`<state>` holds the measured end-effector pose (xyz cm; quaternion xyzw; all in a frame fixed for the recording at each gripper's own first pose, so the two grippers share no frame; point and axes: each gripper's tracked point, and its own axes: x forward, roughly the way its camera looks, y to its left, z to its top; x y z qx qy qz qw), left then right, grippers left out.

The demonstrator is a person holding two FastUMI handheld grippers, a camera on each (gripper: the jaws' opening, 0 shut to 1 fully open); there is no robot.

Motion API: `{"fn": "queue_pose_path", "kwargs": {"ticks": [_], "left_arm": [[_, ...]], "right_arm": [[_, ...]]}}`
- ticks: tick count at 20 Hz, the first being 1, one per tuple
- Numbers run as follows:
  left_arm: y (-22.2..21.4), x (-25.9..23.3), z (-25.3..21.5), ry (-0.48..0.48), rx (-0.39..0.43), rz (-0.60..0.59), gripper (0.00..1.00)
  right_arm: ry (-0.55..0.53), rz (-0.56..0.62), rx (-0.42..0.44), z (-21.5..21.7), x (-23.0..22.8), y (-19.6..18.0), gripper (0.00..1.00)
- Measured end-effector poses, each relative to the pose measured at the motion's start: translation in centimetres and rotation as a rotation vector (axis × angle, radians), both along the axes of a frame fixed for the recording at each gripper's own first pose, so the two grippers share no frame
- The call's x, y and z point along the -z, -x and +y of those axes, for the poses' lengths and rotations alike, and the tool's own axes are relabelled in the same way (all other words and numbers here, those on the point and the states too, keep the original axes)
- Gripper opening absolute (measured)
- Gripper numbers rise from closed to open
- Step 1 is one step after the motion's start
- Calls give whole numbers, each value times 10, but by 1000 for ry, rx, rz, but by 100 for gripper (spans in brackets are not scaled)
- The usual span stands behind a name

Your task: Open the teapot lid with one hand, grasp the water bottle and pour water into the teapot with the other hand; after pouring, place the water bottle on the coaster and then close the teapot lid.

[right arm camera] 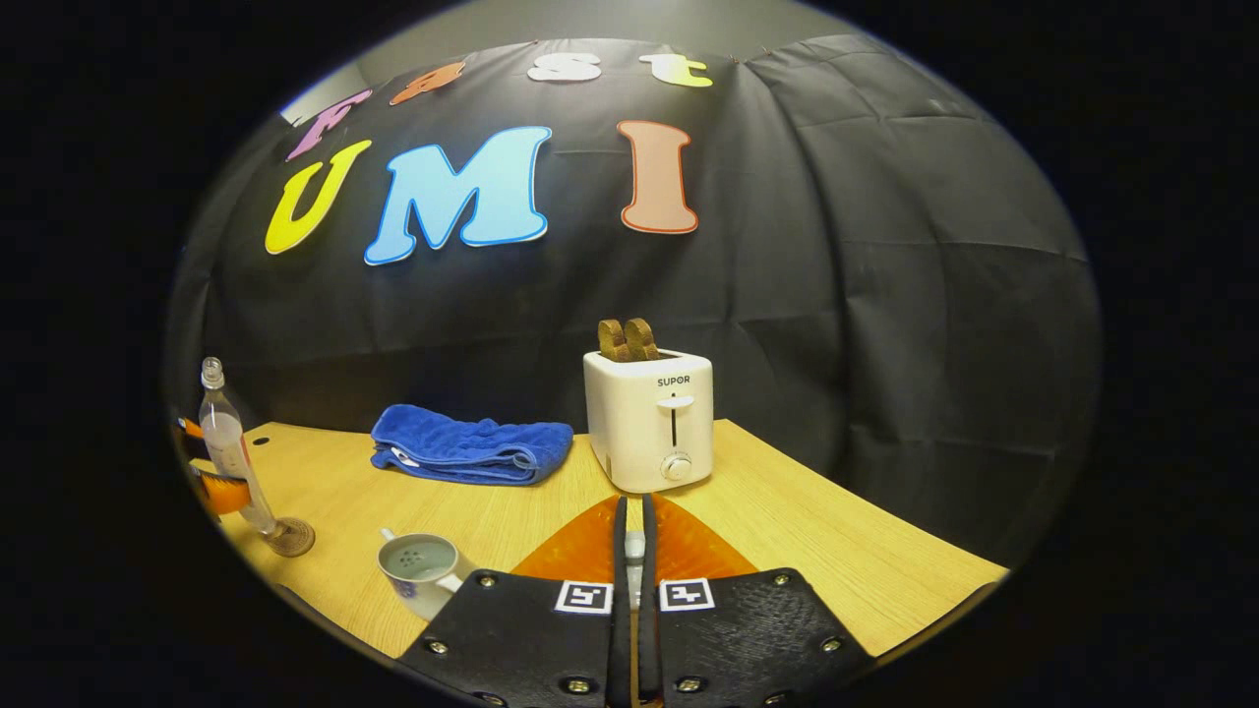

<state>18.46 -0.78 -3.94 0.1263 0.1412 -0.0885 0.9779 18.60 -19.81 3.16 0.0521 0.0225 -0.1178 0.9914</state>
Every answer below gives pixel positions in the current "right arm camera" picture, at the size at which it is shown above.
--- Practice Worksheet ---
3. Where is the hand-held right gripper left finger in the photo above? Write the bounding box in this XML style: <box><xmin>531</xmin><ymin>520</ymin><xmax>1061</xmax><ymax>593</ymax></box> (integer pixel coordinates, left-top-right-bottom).
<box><xmin>393</xmin><ymin>494</ymin><xmax>631</xmax><ymax>708</ymax></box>

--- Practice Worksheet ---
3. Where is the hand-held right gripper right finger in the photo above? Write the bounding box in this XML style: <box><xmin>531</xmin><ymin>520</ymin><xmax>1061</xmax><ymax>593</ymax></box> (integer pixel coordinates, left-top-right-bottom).
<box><xmin>636</xmin><ymin>494</ymin><xmax>876</xmax><ymax>708</ymax></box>

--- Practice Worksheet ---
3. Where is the clear plastic water bottle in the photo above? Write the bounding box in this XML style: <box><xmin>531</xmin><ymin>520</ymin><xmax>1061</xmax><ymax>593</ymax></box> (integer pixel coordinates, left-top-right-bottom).
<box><xmin>200</xmin><ymin>357</ymin><xmax>281</xmax><ymax>537</ymax></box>

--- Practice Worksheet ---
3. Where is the round wooden coaster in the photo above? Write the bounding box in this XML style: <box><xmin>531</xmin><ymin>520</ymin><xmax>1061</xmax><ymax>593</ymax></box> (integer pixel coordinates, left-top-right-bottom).
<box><xmin>264</xmin><ymin>516</ymin><xmax>317</xmax><ymax>559</ymax></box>

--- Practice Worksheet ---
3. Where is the white toaster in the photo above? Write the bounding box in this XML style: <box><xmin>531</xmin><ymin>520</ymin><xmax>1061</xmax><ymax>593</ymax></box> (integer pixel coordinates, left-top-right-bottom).
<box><xmin>582</xmin><ymin>347</ymin><xmax>715</xmax><ymax>495</ymax></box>

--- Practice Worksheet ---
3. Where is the folded blue towel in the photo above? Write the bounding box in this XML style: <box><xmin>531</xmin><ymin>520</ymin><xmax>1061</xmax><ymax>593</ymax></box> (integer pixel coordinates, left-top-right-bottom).
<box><xmin>370</xmin><ymin>403</ymin><xmax>575</xmax><ymax>487</ymax></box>

